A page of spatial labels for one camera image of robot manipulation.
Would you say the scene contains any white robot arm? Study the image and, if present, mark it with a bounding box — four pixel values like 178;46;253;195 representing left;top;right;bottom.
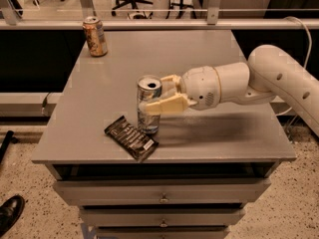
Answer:
139;45;319;135

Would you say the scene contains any black rxbar chocolate wrapper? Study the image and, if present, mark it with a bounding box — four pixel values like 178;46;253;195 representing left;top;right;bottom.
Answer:
105;116;159;162

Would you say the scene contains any orange gold drink can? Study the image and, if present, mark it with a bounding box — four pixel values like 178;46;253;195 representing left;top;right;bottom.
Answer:
83;16;108;57

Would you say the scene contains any black leather shoe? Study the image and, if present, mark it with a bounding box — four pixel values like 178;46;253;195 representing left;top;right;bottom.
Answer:
0;195;25;238

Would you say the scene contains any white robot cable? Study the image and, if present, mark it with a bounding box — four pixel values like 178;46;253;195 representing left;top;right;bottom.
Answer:
274;16;313;118

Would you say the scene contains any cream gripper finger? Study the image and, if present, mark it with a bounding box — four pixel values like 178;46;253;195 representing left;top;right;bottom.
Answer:
144;93;196;115
160;75;181;99

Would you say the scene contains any silver blue redbull can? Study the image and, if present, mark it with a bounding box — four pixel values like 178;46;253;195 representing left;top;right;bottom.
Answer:
137;75;161;134

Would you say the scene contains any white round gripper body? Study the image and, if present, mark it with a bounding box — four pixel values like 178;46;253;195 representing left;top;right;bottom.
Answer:
182;66;221;111

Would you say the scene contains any grey metal railing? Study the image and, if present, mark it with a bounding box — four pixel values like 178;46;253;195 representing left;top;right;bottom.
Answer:
0;18;319;31

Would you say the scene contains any black pole on floor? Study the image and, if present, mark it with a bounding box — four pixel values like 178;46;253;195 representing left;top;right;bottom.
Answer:
0;130;18;163

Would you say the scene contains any grey drawer cabinet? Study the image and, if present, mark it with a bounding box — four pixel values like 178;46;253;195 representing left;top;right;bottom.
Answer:
32;30;295;239

